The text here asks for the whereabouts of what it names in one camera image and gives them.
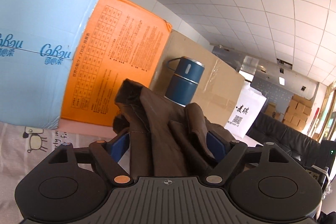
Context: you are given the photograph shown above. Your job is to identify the brown leather jacket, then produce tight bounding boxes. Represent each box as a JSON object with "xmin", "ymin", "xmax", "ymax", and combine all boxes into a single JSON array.
[{"xmin": 113, "ymin": 79, "xmax": 234, "ymax": 178}]

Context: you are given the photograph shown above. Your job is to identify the white paper bag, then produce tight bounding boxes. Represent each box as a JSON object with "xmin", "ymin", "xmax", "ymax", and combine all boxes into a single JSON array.
[{"xmin": 224, "ymin": 81, "xmax": 266, "ymax": 138}]

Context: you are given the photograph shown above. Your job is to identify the brown cardboard box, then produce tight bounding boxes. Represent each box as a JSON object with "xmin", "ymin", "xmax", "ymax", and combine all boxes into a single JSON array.
[{"xmin": 149, "ymin": 31, "xmax": 244, "ymax": 126}]

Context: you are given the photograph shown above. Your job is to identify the black leather sofa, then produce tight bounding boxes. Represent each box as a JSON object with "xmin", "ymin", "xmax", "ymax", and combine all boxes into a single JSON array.
[{"xmin": 245, "ymin": 112, "xmax": 336, "ymax": 188}]

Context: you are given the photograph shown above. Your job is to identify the dark blue thermos bottle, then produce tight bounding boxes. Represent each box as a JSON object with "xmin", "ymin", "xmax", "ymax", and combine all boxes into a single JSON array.
[{"xmin": 165, "ymin": 56, "xmax": 205, "ymax": 106}]

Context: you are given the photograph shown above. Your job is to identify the cartoon printed bed sheet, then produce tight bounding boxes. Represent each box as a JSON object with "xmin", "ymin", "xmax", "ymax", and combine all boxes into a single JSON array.
[{"xmin": 1, "ymin": 122, "xmax": 116, "ymax": 223}]

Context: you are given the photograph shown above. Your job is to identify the stacked cardboard cartons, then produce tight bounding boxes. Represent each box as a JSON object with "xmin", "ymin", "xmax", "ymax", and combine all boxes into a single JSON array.
[{"xmin": 264, "ymin": 94, "xmax": 313, "ymax": 132}]

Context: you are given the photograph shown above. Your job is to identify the orange cardboard box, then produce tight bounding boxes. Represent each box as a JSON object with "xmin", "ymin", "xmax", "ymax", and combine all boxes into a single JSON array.
[{"xmin": 61, "ymin": 0, "xmax": 173, "ymax": 126}]

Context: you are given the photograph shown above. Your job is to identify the large light blue box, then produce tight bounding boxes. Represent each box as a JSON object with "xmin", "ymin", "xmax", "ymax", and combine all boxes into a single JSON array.
[{"xmin": 1, "ymin": 0, "xmax": 98, "ymax": 129}]

